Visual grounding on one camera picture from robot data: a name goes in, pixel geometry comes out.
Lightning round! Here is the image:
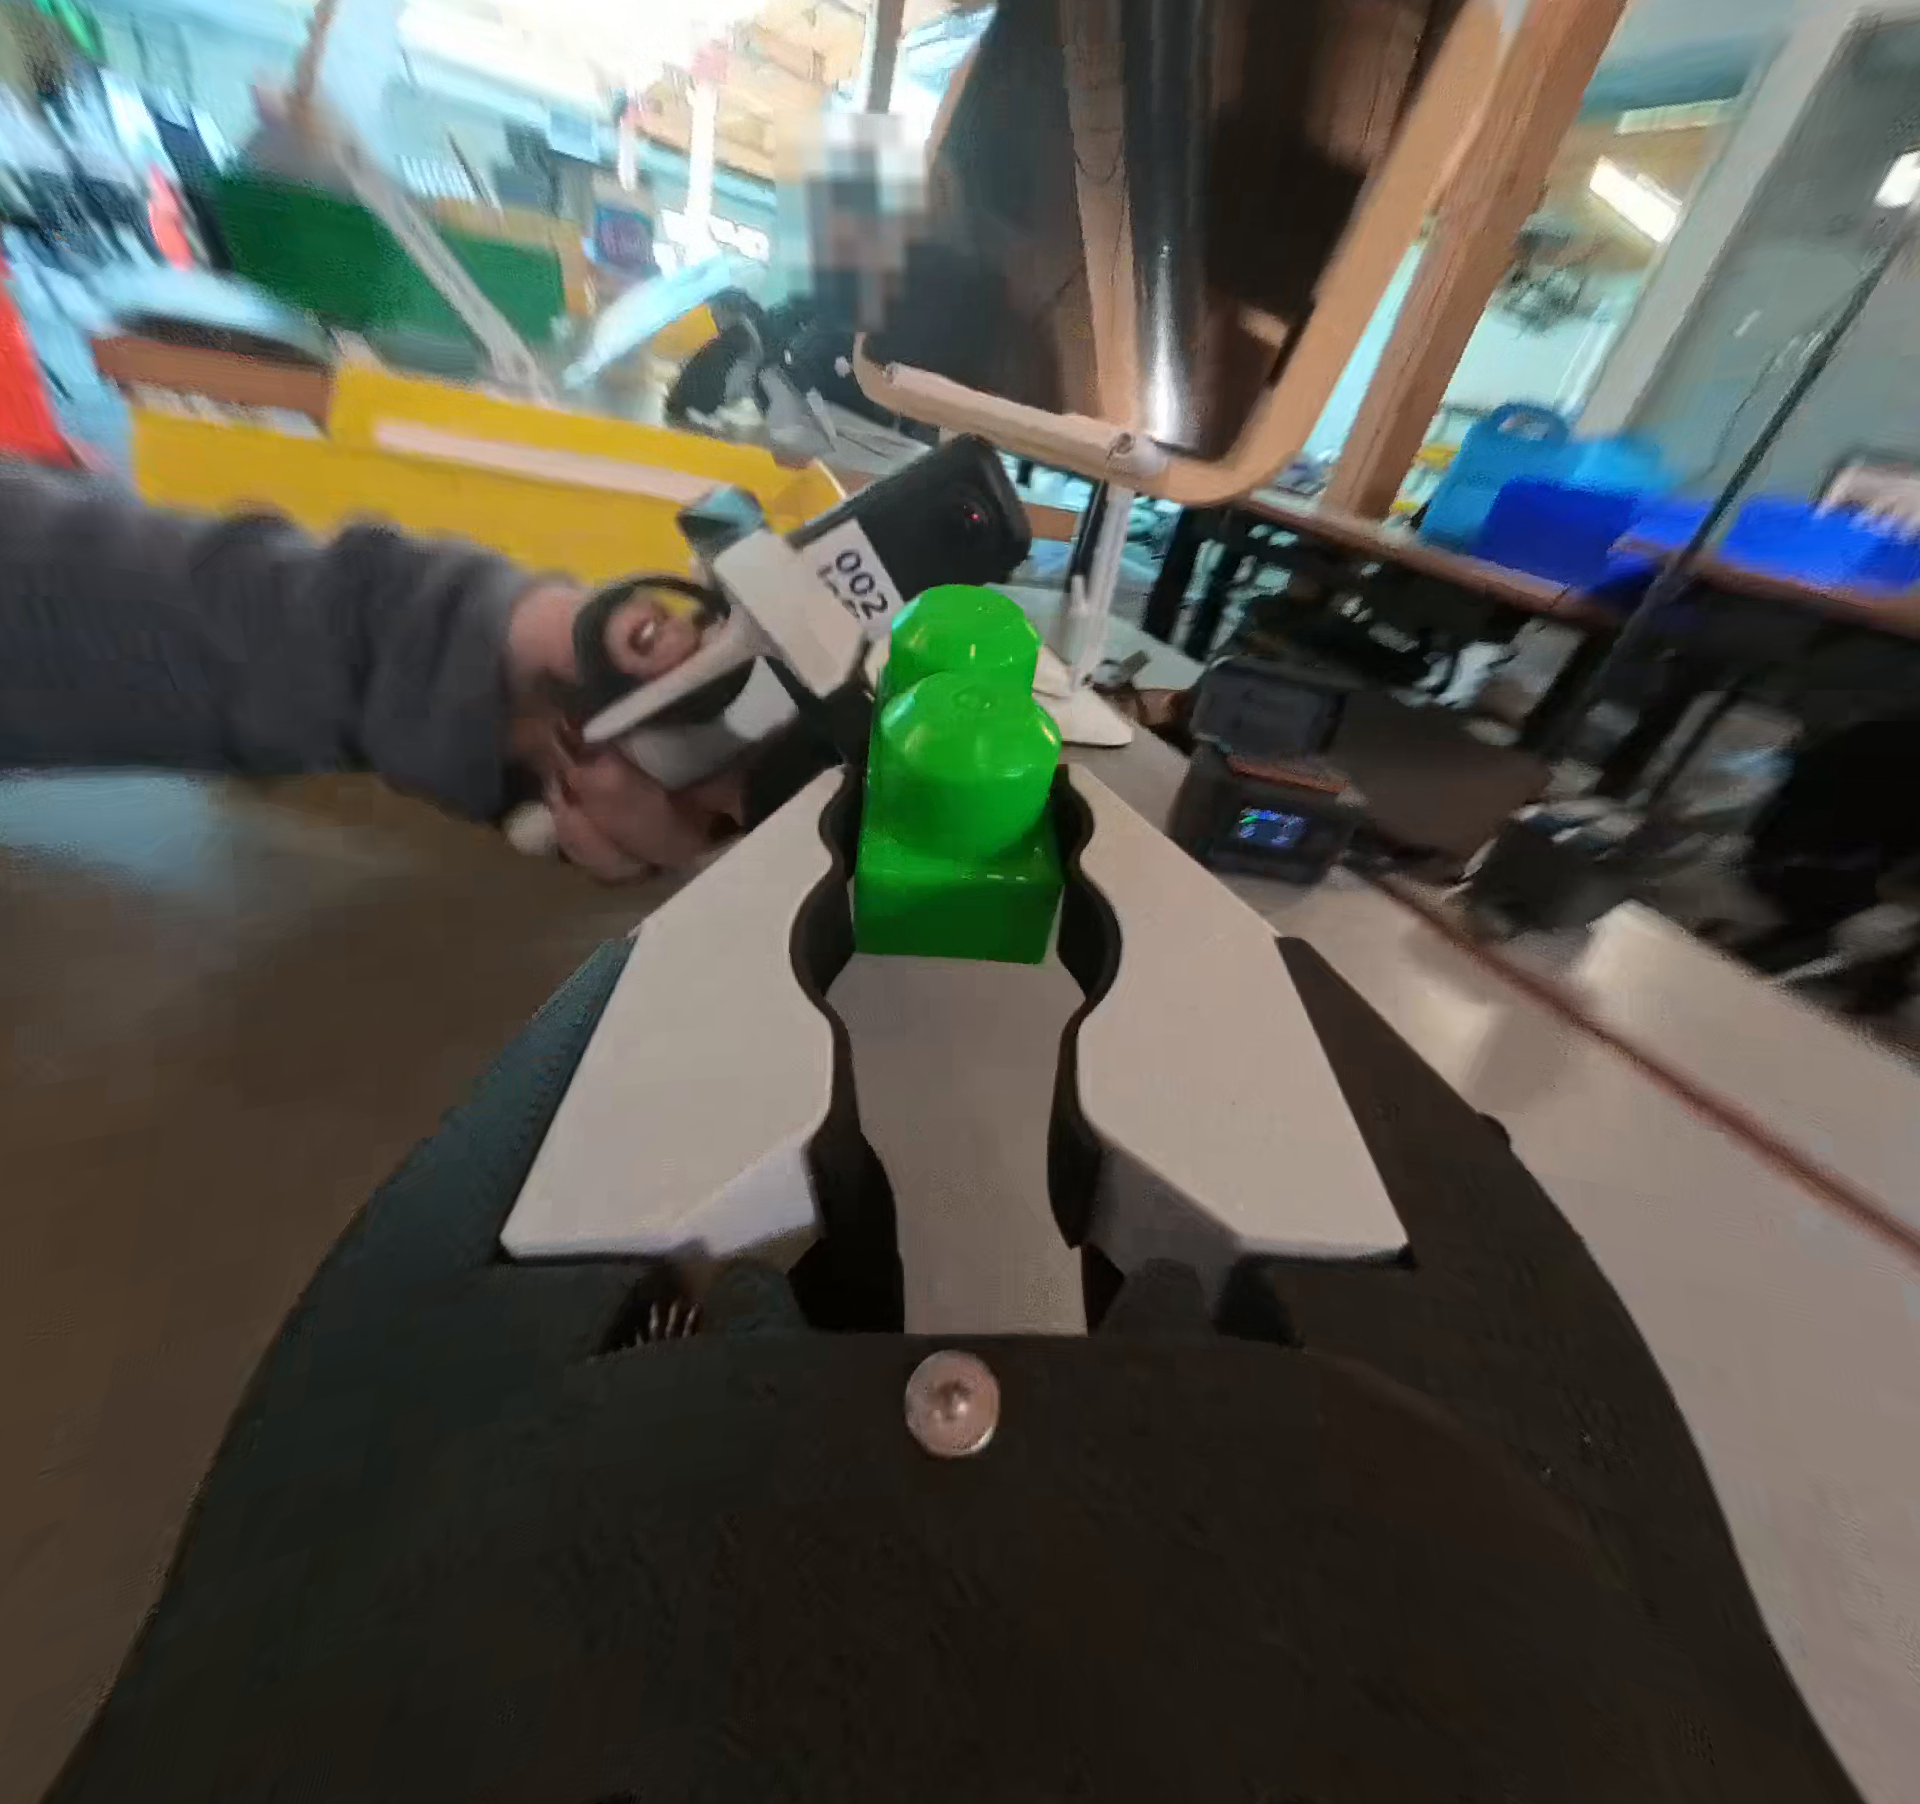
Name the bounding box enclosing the blue caddy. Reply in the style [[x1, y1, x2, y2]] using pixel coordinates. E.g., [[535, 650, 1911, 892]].
[[1414, 401, 1577, 556]]

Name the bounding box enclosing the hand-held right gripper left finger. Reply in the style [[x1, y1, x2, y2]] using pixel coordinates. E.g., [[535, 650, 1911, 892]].
[[499, 766, 857, 1263]]

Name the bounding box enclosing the small blue bin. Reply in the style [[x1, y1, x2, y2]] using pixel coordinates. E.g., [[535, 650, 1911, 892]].
[[1477, 474, 1714, 593], [1696, 490, 1920, 593]]

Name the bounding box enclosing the person's left hand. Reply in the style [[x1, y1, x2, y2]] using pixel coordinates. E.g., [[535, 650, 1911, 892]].
[[503, 577, 754, 884]]

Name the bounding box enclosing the green toy brick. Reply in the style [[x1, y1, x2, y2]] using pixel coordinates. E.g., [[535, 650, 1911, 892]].
[[851, 584, 1068, 965]]

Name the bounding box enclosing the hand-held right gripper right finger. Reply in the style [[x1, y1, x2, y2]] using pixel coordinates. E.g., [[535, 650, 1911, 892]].
[[1049, 766, 1414, 1273]]

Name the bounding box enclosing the person's left forearm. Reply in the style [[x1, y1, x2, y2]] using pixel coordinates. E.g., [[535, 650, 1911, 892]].
[[0, 457, 587, 826]]

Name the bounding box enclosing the black charger case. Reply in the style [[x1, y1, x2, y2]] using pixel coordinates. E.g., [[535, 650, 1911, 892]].
[[1167, 658, 1370, 884]]

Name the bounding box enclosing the green bin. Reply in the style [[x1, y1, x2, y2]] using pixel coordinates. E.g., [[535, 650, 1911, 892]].
[[209, 165, 569, 342]]

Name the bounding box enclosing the yellow plastic bin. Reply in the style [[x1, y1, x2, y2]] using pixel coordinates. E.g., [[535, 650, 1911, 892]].
[[126, 362, 852, 593]]

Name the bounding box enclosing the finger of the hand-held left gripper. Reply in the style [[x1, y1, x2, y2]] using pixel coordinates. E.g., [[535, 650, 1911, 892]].
[[580, 623, 754, 749], [675, 484, 875, 706]]

